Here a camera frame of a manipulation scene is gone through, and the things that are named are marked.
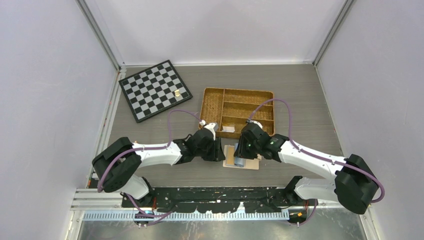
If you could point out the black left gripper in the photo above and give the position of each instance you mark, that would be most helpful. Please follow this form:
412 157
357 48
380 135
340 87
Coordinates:
216 154

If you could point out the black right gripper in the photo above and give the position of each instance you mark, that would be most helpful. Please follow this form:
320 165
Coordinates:
240 151

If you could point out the white card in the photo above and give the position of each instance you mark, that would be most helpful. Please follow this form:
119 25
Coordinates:
228 128

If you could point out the beige leather card holder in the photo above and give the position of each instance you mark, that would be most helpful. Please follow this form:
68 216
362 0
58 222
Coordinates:
246 164

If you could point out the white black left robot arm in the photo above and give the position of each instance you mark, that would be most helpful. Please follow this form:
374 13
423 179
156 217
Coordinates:
116 166

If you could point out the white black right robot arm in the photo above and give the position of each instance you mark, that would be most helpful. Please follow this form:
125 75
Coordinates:
348 181

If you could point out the woven wicker divided tray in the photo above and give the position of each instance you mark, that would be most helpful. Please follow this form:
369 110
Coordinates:
227 106

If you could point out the black white chessboard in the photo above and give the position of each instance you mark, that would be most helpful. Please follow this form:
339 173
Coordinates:
152 90

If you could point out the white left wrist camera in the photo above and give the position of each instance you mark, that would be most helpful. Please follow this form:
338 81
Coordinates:
212 127

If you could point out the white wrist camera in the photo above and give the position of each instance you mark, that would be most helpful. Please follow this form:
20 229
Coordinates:
212 127
257 123

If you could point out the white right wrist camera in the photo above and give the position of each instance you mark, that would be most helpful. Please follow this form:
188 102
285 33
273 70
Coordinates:
257 123

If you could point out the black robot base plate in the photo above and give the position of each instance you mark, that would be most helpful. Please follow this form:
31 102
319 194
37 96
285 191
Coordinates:
217 200

